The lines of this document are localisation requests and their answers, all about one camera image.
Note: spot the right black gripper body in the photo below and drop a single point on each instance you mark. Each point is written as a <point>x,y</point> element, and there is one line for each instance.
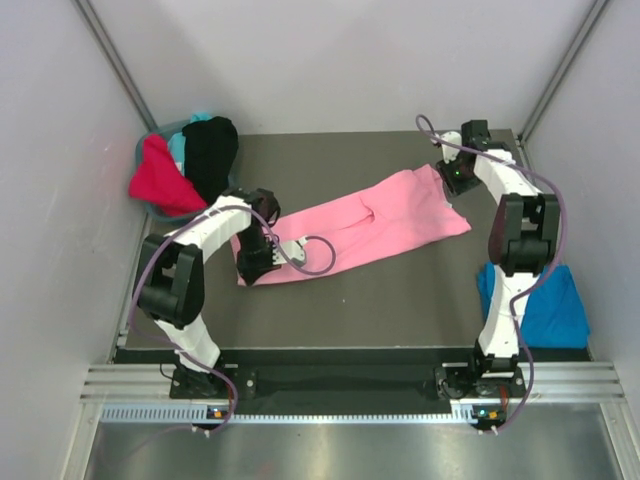
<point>457,179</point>

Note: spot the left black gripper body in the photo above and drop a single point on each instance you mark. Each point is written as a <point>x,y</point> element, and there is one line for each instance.
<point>255,253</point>

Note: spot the pink t shirt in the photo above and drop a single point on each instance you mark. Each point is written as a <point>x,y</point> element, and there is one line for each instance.
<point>401,213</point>

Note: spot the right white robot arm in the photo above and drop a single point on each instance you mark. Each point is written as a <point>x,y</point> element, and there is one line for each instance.
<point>521,244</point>

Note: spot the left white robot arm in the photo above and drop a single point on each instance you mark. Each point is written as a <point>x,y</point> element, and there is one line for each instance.
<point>170,286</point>

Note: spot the blue plastic basket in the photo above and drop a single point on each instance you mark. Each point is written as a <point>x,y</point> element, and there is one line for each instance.
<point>179,173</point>

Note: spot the black t shirt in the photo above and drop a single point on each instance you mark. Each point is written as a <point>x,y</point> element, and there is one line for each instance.
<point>211,147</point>

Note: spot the red t shirt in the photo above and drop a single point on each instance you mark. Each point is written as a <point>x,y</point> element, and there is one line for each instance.
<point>158,182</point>

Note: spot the light blue t shirt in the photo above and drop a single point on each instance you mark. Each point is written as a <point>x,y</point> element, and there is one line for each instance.
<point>177,142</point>

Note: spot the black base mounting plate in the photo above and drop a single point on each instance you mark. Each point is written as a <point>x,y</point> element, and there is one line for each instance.
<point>439,382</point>

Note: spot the folded blue t shirt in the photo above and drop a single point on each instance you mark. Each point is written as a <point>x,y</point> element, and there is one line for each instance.
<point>552,316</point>

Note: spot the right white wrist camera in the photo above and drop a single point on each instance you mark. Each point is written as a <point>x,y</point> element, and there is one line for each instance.
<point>449,143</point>

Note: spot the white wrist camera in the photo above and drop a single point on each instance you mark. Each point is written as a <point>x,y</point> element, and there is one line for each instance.
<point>291,252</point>
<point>449,143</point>

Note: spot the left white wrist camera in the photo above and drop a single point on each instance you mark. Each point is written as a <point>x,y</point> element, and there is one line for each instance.
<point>291,252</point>

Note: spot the slotted grey cable duct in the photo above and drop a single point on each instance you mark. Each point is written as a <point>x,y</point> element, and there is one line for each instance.
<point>209,415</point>

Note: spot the right aluminium corner post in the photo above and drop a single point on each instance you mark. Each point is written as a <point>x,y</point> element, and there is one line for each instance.
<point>594,13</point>

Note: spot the aluminium corner post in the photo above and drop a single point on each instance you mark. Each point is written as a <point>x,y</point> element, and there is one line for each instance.
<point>95,25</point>
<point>594,13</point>

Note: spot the aluminium front rail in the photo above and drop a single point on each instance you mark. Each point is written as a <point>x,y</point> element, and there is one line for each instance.
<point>547,382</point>

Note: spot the left aluminium corner post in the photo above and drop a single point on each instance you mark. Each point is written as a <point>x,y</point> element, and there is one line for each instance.
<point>95,25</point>

